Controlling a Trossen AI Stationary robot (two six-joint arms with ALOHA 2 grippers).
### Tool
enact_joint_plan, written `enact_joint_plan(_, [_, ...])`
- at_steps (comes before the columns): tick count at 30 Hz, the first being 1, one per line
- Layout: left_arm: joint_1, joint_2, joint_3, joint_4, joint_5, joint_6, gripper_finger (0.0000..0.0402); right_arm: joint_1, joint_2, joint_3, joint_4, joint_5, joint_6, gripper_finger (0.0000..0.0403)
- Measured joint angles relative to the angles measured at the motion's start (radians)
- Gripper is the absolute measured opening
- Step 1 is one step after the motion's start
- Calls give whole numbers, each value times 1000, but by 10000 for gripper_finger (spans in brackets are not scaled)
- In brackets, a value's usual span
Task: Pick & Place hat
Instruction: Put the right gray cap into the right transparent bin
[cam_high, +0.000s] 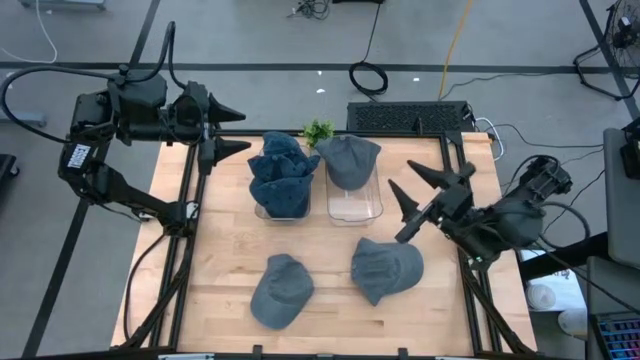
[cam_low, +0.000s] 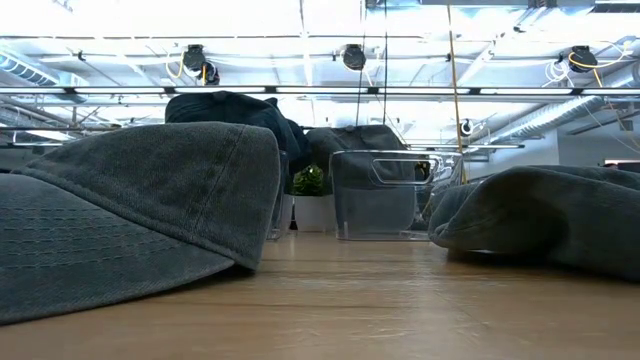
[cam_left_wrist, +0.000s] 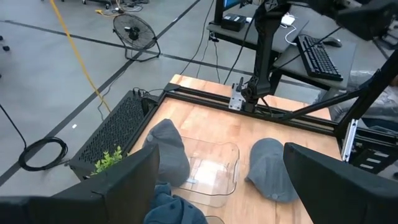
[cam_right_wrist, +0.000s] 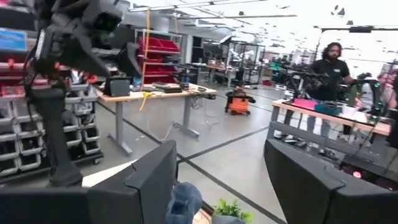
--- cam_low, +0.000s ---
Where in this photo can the grey denim cap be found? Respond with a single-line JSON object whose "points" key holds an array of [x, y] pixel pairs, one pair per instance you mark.
{"points": [[540, 215], [350, 137], [125, 210]]}

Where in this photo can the green plant in white pot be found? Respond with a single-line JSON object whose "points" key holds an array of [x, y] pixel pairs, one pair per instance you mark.
{"points": [[315, 212]]}

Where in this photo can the clear plastic bin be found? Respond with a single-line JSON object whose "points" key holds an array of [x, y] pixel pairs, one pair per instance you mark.
{"points": [[280, 210], [445, 200]]}

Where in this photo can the long ceiling light bar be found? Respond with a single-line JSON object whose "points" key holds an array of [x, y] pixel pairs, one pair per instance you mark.
{"points": [[120, 90]]}

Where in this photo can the silver ceiling air duct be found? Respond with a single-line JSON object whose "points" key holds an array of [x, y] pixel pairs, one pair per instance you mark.
{"points": [[560, 116]]}

